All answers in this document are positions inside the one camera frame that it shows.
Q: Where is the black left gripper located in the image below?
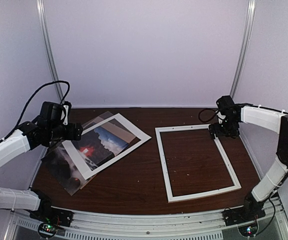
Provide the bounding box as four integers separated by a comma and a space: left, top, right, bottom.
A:
47, 121, 83, 142

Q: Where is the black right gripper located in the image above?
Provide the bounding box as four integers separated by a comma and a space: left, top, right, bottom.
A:
209, 116, 240, 140

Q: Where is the clear acrylic sheet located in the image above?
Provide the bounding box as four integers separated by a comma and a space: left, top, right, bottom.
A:
82, 111, 138, 154

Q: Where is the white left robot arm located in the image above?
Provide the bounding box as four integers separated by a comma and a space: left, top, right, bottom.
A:
0, 121, 83, 222

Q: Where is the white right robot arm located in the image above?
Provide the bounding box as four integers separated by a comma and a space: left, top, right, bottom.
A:
209, 96, 288, 221

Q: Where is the landscape photo print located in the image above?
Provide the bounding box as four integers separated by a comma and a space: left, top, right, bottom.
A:
73, 133, 120, 170

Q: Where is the dark volcano photo print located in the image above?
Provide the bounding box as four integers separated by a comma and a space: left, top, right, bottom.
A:
41, 145, 96, 196

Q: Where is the white photo mat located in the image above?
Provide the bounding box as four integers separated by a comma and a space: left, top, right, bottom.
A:
62, 113, 151, 179

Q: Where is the brown cardboard backing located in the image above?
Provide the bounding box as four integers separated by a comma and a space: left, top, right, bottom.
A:
101, 118, 136, 155

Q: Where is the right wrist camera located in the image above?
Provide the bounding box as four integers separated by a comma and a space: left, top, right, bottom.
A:
216, 95, 235, 115

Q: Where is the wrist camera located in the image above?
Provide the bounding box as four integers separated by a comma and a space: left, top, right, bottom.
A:
216, 95, 235, 115
39, 101, 71, 125

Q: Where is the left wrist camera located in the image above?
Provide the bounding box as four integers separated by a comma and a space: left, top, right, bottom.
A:
39, 101, 71, 125

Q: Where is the black right camera cable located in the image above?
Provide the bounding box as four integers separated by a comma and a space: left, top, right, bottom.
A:
199, 107, 222, 124

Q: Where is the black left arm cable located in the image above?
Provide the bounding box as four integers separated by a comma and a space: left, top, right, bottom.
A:
3, 80, 71, 140

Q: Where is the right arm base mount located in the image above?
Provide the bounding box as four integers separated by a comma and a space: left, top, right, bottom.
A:
222, 193, 266, 238

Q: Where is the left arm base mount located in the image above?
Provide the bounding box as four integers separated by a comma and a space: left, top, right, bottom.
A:
28, 189, 73, 230

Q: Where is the white picture frame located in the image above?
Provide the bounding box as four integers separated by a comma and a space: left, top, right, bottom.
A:
155, 124, 242, 203

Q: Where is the aluminium front rail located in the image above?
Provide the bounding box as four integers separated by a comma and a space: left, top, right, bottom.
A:
2, 199, 288, 240

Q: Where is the right aluminium corner post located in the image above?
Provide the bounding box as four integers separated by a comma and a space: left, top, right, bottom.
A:
230, 0, 256, 98

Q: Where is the aluminium corner post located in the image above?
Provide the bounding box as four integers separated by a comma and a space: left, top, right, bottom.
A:
35, 0, 65, 104
230, 0, 256, 98

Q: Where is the left aluminium corner post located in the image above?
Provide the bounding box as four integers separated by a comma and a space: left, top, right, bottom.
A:
35, 0, 65, 104

